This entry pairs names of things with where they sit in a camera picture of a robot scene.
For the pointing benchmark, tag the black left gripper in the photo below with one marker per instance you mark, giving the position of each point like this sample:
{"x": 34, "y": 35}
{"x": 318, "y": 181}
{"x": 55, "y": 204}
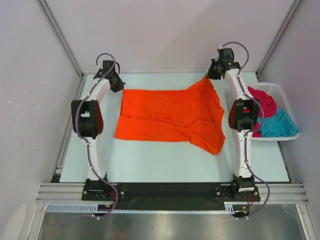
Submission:
{"x": 120, "y": 86}

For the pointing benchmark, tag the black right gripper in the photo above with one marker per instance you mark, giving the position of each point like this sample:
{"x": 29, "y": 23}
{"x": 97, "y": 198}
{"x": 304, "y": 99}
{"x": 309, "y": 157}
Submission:
{"x": 210, "y": 74}

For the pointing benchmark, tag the orange t-shirt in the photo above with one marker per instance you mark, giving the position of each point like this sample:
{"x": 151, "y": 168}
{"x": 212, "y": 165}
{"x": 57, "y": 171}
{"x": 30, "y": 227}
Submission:
{"x": 191, "y": 115}

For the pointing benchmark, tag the white plastic laundry basket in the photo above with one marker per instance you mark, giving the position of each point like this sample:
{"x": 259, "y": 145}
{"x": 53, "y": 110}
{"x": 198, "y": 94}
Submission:
{"x": 276, "y": 92}

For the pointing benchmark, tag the red t-shirt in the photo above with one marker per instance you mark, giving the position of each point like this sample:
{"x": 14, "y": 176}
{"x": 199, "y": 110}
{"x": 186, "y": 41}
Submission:
{"x": 269, "y": 108}

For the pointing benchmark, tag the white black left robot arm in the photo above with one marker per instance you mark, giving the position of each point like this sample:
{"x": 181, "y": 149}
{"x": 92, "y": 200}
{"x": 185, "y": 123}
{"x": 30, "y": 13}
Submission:
{"x": 88, "y": 124}

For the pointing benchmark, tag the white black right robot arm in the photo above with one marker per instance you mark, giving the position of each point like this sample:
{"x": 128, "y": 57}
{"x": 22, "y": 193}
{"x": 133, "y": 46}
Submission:
{"x": 242, "y": 119}

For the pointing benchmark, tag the teal t-shirt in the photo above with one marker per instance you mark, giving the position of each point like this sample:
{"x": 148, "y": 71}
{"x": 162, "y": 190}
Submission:
{"x": 276, "y": 126}

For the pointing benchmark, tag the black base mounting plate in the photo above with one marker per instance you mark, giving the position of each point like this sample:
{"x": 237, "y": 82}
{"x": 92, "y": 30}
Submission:
{"x": 171, "y": 195}

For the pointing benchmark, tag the white slotted cable duct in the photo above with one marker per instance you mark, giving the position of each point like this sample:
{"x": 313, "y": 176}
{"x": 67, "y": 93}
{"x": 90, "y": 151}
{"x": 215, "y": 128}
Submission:
{"x": 104, "y": 208}

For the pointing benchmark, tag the aluminium frame rail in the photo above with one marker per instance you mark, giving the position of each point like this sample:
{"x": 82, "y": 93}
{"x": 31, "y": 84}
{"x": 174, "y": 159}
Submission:
{"x": 274, "y": 193}

